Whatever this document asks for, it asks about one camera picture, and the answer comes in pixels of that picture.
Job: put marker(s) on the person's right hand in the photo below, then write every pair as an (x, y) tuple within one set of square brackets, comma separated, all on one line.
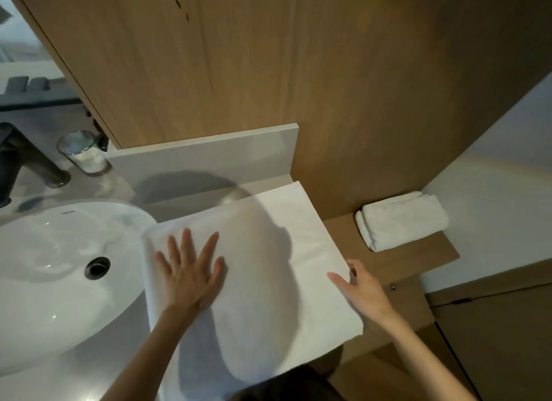
[(368, 301)]

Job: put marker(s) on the person's left hand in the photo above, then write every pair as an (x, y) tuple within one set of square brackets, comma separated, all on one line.
[(192, 284)]

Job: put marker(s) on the white towel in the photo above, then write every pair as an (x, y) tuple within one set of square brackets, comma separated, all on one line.
[(280, 241), (401, 222)]

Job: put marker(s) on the person's left forearm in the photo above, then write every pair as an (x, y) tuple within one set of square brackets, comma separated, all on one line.
[(146, 362)]

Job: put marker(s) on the person's dark trousers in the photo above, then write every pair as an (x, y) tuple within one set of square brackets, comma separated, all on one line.
[(293, 388)]

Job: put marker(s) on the black door hinge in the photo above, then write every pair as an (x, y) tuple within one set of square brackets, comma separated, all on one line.
[(459, 302)]

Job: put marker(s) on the black sink drain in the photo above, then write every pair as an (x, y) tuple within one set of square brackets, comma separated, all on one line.
[(97, 268)]

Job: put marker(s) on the grey stone backsplash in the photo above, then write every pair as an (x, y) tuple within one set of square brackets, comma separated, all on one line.
[(194, 159)]

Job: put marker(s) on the white oval sink basin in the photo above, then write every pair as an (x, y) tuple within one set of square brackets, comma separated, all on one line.
[(43, 306)]

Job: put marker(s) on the glass jar with cotton pads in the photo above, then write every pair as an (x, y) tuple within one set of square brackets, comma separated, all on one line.
[(86, 155)]

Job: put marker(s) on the black faucet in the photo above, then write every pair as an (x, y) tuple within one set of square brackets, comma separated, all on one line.
[(26, 159)]

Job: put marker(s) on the wooden back panel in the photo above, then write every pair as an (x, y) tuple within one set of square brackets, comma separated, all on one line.
[(302, 69)]

